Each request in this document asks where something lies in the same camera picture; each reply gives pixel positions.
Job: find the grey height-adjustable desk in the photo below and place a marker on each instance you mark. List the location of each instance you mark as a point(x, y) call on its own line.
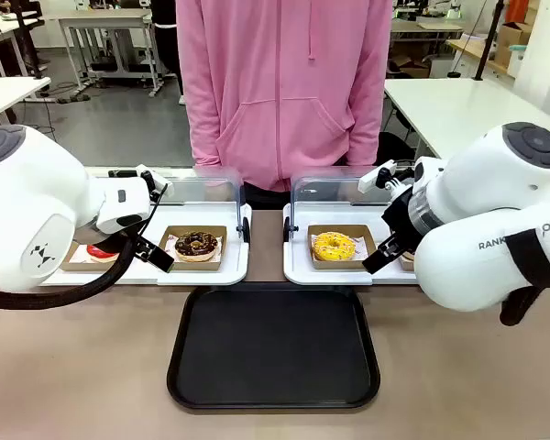
point(105, 20)

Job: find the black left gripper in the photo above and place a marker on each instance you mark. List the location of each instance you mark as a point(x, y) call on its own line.
point(129, 238)

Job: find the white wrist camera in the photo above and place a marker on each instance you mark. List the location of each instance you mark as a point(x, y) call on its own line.
point(377, 178)
point(153, 181)

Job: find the chocolate donut with sprinkles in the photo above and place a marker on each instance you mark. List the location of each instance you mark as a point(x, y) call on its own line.
point(196, 246)

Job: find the person in pink hoodie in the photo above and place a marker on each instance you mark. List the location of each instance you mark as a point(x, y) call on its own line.
point(282, 91)

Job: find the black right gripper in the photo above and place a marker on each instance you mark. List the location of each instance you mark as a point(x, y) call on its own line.
point(401, 215)

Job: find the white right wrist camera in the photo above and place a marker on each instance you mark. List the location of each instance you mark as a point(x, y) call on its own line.
point(377, 178)

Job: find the black chair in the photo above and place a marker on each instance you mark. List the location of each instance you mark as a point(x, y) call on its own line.
point(394, 146)

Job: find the red glazed donut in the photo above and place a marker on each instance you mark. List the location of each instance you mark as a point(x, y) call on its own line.
point(102, 252)

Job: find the brown cardboard donut box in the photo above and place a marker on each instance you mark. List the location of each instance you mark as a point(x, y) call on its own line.
point(405, 265)
point(80, 262)
point(211, 265)
point(366, 238)

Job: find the black serving tray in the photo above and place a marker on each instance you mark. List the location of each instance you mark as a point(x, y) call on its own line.
point(272, 344)

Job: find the large white table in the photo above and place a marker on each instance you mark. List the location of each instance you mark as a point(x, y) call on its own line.
point(458, 110)

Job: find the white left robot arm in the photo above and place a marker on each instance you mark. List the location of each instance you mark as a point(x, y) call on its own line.
point(32, 201)

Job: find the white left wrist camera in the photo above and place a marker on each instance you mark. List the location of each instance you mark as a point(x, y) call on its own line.
point(153, 181)

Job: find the yellow donut with sprinkles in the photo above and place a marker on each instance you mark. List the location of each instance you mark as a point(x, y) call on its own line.
point(333, 246)

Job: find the black pole stand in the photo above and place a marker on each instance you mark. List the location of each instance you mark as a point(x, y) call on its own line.
point(488, 41)

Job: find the white display tray clear lid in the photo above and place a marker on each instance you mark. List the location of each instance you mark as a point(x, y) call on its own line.
point(201, 270)
point(302, 270)

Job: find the wooden top workbench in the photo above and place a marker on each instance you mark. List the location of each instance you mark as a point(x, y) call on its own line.
point(476, 52)

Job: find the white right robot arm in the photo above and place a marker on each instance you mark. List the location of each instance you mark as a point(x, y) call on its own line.
point(481, 220)

